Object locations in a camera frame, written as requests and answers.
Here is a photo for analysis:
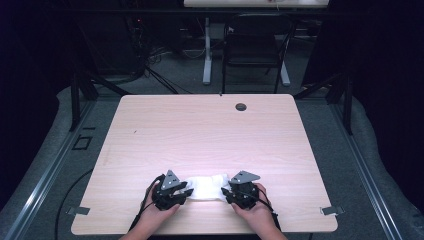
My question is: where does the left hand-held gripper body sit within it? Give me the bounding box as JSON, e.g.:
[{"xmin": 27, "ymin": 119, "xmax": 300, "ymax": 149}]
[{"xmin": 151, "ymin": 169, "xmax": 188, "ymax": 212}]

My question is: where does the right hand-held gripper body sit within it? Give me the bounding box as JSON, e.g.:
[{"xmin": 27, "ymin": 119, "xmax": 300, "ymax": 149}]
[{"xmin": 226, "ymin": 170, "xmax": 262, "ymax": 211}]

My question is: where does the person's right hand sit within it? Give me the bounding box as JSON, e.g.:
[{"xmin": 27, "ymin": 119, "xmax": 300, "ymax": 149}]
[{"xmin": 231, "ymin": 182, "xmax": 278, "ymax": 237}]

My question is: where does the person's left hand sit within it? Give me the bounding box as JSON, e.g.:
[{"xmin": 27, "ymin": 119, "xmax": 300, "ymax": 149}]
[{"xmin": 130, "ymin": 185, "xmax": 181, "ymax": 236}]

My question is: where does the black metal stand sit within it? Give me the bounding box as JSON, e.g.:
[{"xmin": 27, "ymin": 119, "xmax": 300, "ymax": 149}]
[
  {"xmin": 293, "ymin": 72, "xmax": 354, "ymax": 136},
  {"xmin": 68, "ymin": 70, "xmax": 132, "ymax": 132}
]

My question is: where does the white desk with legs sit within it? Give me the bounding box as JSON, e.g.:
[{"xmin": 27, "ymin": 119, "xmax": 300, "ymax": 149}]
[{"xmin": 182, "ymin": 0, "xmax": 331, "ymax": 87}]

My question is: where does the black folding chair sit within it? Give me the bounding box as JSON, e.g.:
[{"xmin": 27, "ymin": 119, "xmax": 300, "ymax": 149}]
[{"xmin": 220, "ymin": 12, "xmax": 298, "ymax": 95}]

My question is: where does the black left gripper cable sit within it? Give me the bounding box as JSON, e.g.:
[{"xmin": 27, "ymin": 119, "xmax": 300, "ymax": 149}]
[{"xmin": 127, "ymin": 173, "xmax": 167, "ymax": 233}]

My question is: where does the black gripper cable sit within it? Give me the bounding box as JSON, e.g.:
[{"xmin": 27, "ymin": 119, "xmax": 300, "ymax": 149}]
[
  {"xmin": 249, "ymin": 185, "xmax": 282, "ymax": 232},
  {"xmin": 127, "ymin": 173, "xmax": 167, "ymax": 233}
]

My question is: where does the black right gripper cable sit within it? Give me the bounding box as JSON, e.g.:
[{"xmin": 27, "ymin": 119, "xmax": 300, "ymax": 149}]
[{"xmin": 249, "ymin": 185, "xmax": 282, "ymax": 232}]

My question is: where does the grey metal table bracket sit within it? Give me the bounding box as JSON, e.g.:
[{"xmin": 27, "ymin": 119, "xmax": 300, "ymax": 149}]
[
  {"xmin": 319, "ymin": 205, "xmax": 346, "ymax": 216},
  {"xmin": 65, "ymin": 206, "xmax": 91, "ymax": 216}
]

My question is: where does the black floor cable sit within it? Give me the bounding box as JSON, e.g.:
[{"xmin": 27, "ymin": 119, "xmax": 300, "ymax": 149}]
[{"xmin": 54, "ymin": 167, "xmax": 95, "ymax": 240}]

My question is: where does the tangle of black cables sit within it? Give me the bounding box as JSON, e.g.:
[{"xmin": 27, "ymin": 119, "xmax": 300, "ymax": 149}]
[{"xmin": 123, "ymin": 14, "xmax": 195, "ymax": 96}]

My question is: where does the aluminium floor rail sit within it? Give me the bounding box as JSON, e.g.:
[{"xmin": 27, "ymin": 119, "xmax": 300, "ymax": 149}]
[
  {"xmin": 329, "ymin": 99, "xmax": 405, "ymax": 240},
  {"xmin": 2, "ymin": 99, "xmax": 98, "ymax": 240}
]

